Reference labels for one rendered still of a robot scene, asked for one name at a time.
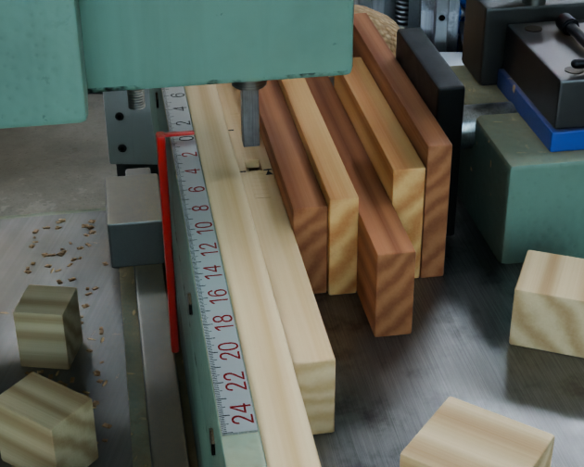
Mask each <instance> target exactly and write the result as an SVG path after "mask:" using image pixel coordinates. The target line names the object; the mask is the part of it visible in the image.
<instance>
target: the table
mask: <svg viewBox="0 0 584 467"><path fill-rule="evenodd" d="M170 208H171V197H170ZM171 235H172V249H173V262H174V273H175V280H176V286H177V292H178V298H179V305H180V311H181V318H182V324H183V330H184V342H185V349H186V355H187V361H188V368H189V374H190V380H191V386H192V393H193V400H194V406H195V412H196V418H197V430H198V437H199V443H200V449H201V456H202V462H203V467H212V460H211V455H210V449H209V438H208V432H207V426H206V420H205V414H204V408H203V402H202V396H201V390H200V384H199V379H198V372H197V362H196V355H195V350H194V344H193V337H192V332H191V326H190V320H189V314H188V308H187V302H186V296H185V290H184V279H183V273H182V267H181V261H180V255H179V249H178V244H177V237H176V232H175V226H174V219H173V214H172V208H171ZM523 263H524V262H521V263H511V264H504V263H500V262H499V261H498V260H497V259H496V257H495V256H494V254H493V252H492V251H491V249H490V247H489V245H488V243H487V242H486V240H485V238H484V237H483V235H482V234H481V232H480V231H479V230H478V228H477V226H476V224H475V222H474V221H473V219H472V217H471V216H470V214H469V213H468V211H467V209H466V208H465V206H464V204H463V202H462V200H461V199H460V198H459V196H458V195H457V205H456V217H455V230H454V235H452V236H446V246H445V259H444V273H443V276H438V277H427V278H421V277H420V276H419V278H414V289H413V322H412V332H411V333H410V334H400V335H391V336H381V337H375V336H374V334H373V331H372V328H371V326H370V323H369V322H368V319H367V317H366V314H365V312H364V309H363V306H362V303H361V301H360V298H359V296H358V293H357V291H356V293H351V294H342V295H332V296H330V295H328V292H327V291H326V293H319V294H314V296H315V299H316V302H317V305H318V308H319V311H320V313H321V316H322V319H323V322H324V327H325V330H326V332H327V335H328V339H329V342H330V345H331V348H332V350H333V353H334V356H335V359H336V388H335V431H334V432H333V433H325V434H317V435H313V439H314V442H315V446H316V448H317V452H318V456H319V459H320V463H321V466H322V467H400V454H401V452H402V451H403V450H404V449H405V448H406V447H407V446H408V444H409V443H410V442H411V441H412V440H413V438H414V437H415V436H416V435H417V434H418V432H419V431H420V430H421V429H422V428H423V427H424V425H425V424H426V423H427V422H428V421H429V419H430V418H431V417H432V416H433V415H434V414H435V412H436V411H437V410H438V409H439V408H440V406H441V405H442V404H443V403H444V402H445V401H446V399H447V398H448V397H454V398H458V399H460V400H462V401H465V402H468V403H470V404H473V405H476V406H478V407H480V408H483V409H485V410H490V411H492V412H495V413H498V414H500V415H502V416H505V417H507V418H510V419H513V420H515V421H518V422H520V423H524V424H527V425H529V426H532V427H535V428H537V429H540V430H542V431H544V432H547V433H550V434H552V435H554V444H553V451H552V464H551V467H584V358H579V357H574V356H569V355H565V354H559V353H554V352H550V351H544V350H539V349H535V348H529V347H520V346H515V345H511V344H510V343H509V337H510V329H511V320H512V311H513V303H514V289H515V286H516V283H517V280H518V277H519V274H520V271H521V269H522V266H523Z"/></svg>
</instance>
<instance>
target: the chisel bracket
mask: <svg viewBox="0 0 584 467"><path fill-rule="evenodd" d="M79 8H80V17H81V26H82V35H83V52H84V62H85V71H86V80H87V90H88V93H99V92H112V91H125V90H139V89H152V88H165V87H178V86H192V85H205V84H218V83H232V85H233V87H234V88H236V89H238V90H241V91H256V90H259V89H261V88H263V87H264V86H265V85H266V84H267V81H270V80H284V79H297V78H310V77H323V76H337V75H347V74H350V72H351V70H352V62H353V20H354V0H79Z"/></svg>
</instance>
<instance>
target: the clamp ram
mask: <svg viewBox="0 0 584 467"><path fill-rule="evenodd" d="M396 59H397V60H398V61H399V63H400V65H401V67H402V68H403V70H404V71H405V73H406V74H407V76H408V77H409V79H410V80H411V82H412V83H413V86H414V87H415V89H416V90H417V92H418V93H419V95H420V96H421V97H422V98H423V100H424V101H425V103H426V105H427V107H428V108H429V110H430V111H431V113H432V114H433V116H434V117H435V119H436V120H437V122H438V124H439V125H440V127H441V129H442V130H443V132H444V133H445V134H446V135H447V137H448V138H449V140H450V141H451V143H452V154H451V180H450V193H449V206H448V219H447V233H446V236H452V235H454V230H455V217H456V205H457V192H458V180H459V167H460V155H461V149H468V148H472V147H473V145H474V142H475V137H476V119H477V118H478V117H479V116H482V115H494V114H506V113H518V112H517V110H516V109H515V106H514V104H513V103H512V102H497V103H485V104H473V105H465V104H464V92H465V88H464V85H463V84H462V82H461V81H460V80H459V78H458V77H457V76H456V74H455V73H454V72H453V70H452V69H451V67H450V66H449V64H448V63H447V62H446V60H445V59H444V58H443V56H442V55H441V54H440V52H439V51H438V50H437V49H436V47H435V46H434V45H433V44H432V42H431V41H430V40H429V38H428V37H427V36H426V34H425V33H424V31H423V30H422V29H421V28H407V29H398V31H397V47H396Z"/></svg>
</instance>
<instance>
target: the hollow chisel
mask: <svg viewBox="0 0 584 467"><path fill-rule="evenodd" d="M240 100H241V131H242V143H243V146H244V147H249V146H260V113H259V90H256V91H241V90H240Z"/></svg>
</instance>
